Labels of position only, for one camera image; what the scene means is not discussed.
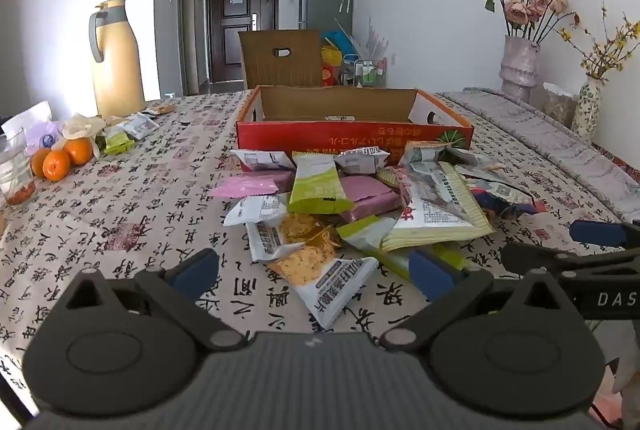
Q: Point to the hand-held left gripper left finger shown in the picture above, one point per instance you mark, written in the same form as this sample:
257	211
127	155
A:
197	267

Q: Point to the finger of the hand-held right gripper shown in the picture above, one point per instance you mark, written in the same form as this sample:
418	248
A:
597	232
530	256

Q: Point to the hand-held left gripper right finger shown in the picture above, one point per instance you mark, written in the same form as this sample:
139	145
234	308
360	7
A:
430	267

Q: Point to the pile of mixed snacks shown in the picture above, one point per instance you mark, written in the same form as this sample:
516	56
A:
435	205

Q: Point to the orange print crisp packet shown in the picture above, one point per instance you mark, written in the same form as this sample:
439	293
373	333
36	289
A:
320	282

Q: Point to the green white snack bar packet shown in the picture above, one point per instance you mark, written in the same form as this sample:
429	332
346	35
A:
317	180

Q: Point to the red orange cardboard box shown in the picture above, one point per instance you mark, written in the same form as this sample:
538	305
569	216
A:
350	137

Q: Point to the grey quilted cloth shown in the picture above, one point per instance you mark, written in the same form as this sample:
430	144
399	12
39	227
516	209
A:
540	130

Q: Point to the clear jar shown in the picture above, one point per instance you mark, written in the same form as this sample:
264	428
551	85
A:
557	107

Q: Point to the row of small snack packs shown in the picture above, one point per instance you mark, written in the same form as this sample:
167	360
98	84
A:
140	126

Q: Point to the yellow flower sprigs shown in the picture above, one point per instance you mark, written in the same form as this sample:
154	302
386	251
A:
620	60

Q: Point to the pink ribbed vase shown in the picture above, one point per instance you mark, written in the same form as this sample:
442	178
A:
520	70

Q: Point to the cream crumpled bag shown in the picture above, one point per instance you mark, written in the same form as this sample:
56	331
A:
82	125

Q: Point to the clear glass cup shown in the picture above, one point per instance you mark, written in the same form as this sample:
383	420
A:
15	180

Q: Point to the yellow thermos jug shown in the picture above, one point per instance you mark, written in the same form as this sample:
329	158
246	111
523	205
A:
117	70

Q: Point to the wooden chair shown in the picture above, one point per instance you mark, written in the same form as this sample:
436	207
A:
265	65

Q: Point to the red carton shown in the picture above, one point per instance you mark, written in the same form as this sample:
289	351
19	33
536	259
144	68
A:
327	75

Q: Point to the white paper bag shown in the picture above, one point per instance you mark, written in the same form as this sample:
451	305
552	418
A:
30	120

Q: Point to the purple dried grass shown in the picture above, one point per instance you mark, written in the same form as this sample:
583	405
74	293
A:
376	42

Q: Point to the dark brown entrance door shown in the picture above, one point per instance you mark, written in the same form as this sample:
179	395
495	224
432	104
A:
240	40

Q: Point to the yellow bag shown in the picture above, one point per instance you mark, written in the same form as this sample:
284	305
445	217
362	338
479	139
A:
330	55

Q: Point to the blue plastic item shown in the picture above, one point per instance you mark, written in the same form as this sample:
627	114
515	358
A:
336	39

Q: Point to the grey interior door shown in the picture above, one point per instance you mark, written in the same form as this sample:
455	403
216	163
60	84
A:
187	20

